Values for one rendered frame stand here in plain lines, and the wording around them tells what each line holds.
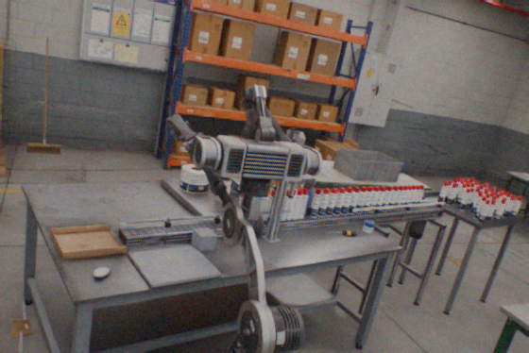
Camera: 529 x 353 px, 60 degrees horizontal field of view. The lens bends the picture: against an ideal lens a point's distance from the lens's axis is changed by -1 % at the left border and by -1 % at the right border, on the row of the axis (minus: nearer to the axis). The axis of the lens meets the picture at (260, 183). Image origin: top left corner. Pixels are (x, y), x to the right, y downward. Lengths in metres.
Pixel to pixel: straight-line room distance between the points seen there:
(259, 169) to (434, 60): 7.55
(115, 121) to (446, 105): 6.22
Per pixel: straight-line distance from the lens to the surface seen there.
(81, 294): 2.07
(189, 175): 3.12
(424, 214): 4.08
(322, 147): 6.98
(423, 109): 9.42
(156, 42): 6.81
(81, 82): 6.89
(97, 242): 2.47
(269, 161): 2.01
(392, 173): 4.98
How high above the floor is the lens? 1.96
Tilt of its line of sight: 17 degrees down
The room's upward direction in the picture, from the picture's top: 12 degrees clockwise
